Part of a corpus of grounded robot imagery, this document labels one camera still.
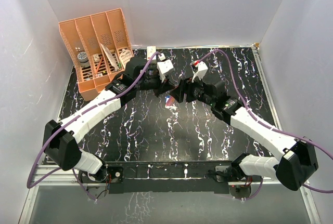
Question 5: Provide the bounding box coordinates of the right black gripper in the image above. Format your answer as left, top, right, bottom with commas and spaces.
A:
171, 73, 215, 107

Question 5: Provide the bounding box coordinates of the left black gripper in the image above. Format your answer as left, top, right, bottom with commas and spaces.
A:
135, 71, 175, 98

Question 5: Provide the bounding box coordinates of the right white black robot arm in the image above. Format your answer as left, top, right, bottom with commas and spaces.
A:
170, 78, 318, 191

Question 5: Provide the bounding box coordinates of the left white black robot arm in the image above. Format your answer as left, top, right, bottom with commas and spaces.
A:
43, 54, 175, 182

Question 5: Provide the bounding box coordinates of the white label packet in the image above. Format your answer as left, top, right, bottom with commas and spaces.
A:
119, 48, 134, 69

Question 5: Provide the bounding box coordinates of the white paper sachet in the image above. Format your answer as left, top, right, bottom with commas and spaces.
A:
100, 44, 119, 71

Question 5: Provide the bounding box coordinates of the orange pen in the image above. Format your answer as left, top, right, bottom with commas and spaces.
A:
96, 58, 103, 74

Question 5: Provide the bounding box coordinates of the small white card box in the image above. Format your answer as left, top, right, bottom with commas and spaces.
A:
93, 54, 103, 63

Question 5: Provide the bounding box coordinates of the orange plastic file organizer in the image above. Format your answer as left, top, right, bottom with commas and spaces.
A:
59, 8, 134, 101

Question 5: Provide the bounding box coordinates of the grey round tin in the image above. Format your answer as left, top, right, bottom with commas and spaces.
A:
77, 51, 90, 68

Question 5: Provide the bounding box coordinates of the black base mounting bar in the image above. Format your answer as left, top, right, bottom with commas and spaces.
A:
104, 160, 263, 195

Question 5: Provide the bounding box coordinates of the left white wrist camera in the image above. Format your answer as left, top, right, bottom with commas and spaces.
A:
156, 54, 175, 82

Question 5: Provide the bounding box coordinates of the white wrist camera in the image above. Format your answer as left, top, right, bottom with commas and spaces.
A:
156, 54, 175, 82
191, 60, 208, 83

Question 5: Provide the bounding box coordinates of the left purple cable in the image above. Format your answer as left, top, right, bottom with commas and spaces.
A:
27, 51, 162, 200

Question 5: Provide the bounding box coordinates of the purple cable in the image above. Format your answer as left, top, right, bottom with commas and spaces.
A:
27, 51, 162, 200
197, 49, 333, 200

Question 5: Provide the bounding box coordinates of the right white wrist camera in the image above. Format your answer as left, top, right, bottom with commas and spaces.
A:
191, 60, 208, 83

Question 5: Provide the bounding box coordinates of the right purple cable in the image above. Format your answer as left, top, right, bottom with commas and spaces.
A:
197, 49, 333, 200

